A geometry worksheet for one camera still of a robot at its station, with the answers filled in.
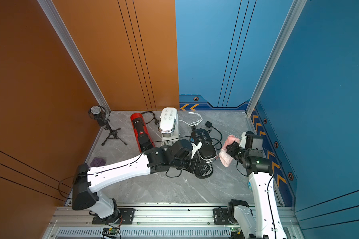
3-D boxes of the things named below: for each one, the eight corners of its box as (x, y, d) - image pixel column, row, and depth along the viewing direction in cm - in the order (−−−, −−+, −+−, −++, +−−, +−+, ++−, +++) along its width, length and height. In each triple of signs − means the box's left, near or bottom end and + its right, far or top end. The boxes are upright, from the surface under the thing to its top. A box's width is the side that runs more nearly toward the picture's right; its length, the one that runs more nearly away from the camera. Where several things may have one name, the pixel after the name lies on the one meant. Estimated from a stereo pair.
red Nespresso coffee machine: (143, 155, 97) (135, 138, 82) (136, 132, 109) (128, 115, 94) (155, 150, 99) (150, 133, 85) (147, 129, 111) (141, 111, 96)
